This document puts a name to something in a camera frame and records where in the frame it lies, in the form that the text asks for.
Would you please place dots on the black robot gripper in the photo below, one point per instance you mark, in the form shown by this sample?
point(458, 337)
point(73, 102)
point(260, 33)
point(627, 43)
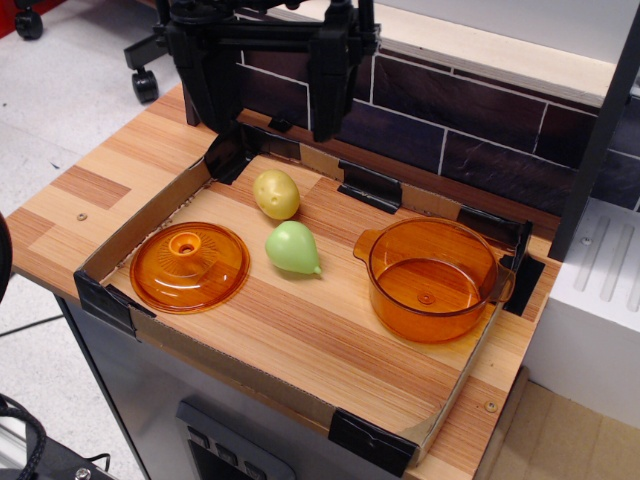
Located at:
point(199, 36)

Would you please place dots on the orange transparent plastic pot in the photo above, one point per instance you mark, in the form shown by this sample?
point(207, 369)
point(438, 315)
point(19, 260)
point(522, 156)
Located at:
point(431, 279)

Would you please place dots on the dark wooden upright post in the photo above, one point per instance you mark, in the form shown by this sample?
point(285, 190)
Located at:
point(192, 112)

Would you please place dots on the white toy sink unit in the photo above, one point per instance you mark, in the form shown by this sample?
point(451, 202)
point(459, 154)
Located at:
point(586, 345)

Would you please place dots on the green toy pear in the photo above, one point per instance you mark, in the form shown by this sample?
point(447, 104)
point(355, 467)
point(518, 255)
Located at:
point(291, 247)

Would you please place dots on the orange transparent pot lid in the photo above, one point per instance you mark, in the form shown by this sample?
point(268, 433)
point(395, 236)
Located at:
point(189, 267)

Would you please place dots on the dark grey right post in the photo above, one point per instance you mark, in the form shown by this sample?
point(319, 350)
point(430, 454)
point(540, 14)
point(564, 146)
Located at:
point(594, 155)

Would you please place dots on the grey toy oven front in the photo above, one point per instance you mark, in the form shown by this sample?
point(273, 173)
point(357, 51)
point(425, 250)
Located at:
point(210, 430)

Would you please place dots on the cardboard fence with black tape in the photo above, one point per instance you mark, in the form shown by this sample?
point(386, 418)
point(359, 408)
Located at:
point(155, 173)

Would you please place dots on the yellow toy potato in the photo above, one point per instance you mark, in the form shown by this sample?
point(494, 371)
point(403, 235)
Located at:
point(276, 194)

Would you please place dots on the black caster wheel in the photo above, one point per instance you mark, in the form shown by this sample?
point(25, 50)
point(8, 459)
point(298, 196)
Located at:
point(28, 23)

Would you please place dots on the black office chair base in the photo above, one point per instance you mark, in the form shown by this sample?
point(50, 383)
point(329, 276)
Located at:
point(145, 51)

